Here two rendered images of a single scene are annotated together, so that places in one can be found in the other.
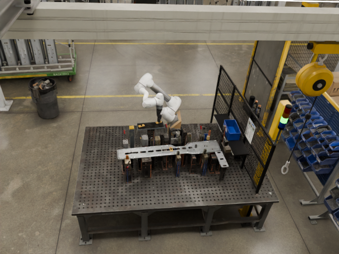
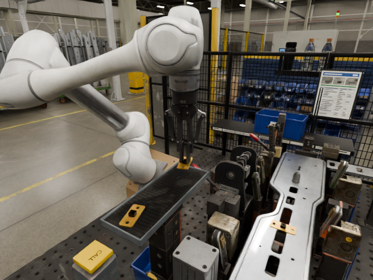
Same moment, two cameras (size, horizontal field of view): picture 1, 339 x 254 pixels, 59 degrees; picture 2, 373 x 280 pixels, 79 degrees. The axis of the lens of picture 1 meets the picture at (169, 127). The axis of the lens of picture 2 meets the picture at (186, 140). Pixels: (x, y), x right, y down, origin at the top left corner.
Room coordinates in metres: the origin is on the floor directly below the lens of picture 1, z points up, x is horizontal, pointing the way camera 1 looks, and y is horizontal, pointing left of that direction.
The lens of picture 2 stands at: (2.72, 0.63, 1.58)
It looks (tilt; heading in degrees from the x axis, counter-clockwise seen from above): 22 degrees down; 314
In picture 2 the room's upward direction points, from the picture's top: straight up
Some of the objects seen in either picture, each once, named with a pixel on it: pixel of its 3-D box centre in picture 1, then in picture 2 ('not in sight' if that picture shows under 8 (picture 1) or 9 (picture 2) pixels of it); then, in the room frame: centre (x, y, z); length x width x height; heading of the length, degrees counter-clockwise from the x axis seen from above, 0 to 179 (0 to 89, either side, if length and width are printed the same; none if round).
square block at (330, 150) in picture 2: (225, 157); (324, 173); (2.95, -0.79, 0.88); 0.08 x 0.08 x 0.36; 13
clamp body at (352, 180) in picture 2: (203, 164); (340, 210); (2.80, -0.49, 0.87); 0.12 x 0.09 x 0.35; 13
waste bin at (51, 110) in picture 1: (45, 99); not in sight; (4.75, 2.44, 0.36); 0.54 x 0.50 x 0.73; 9
